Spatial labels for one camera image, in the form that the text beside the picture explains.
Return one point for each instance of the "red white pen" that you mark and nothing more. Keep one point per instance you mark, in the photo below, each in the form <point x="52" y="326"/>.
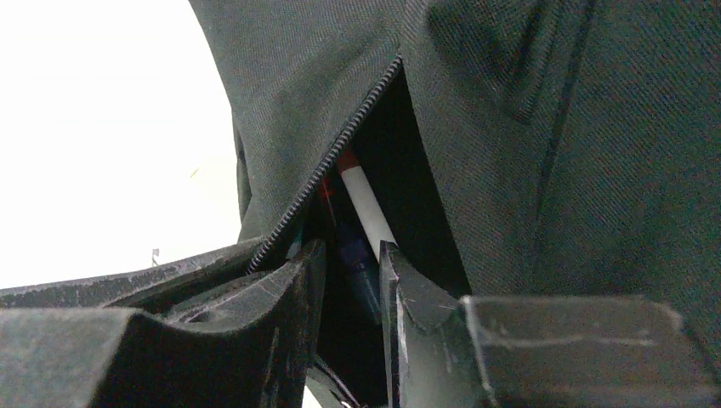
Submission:
<point x="365" y="203"/>

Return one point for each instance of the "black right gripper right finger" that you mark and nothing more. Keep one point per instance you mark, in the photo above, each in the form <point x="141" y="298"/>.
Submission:
<point x="519" y="351"/>

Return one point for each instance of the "dark blue pen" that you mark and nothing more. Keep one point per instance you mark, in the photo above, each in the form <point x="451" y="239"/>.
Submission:
<point x="362" y="270"/>

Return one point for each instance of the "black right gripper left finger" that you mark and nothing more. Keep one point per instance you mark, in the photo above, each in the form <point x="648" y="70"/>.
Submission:
<point x="252" y="350"/>

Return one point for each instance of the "green white glue stick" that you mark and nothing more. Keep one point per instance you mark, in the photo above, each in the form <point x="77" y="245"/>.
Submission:
<point x="296" y="245"/>

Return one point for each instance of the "red orange clear pen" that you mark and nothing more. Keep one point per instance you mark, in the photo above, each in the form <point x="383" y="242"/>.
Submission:
<point x="326" y="192"/>

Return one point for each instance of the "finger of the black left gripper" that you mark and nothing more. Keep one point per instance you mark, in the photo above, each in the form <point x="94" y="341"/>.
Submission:
<point x="189" y="286"/>

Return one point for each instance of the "black student backpack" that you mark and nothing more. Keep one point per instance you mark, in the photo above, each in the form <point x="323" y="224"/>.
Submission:
<point x="516" y="148"/>

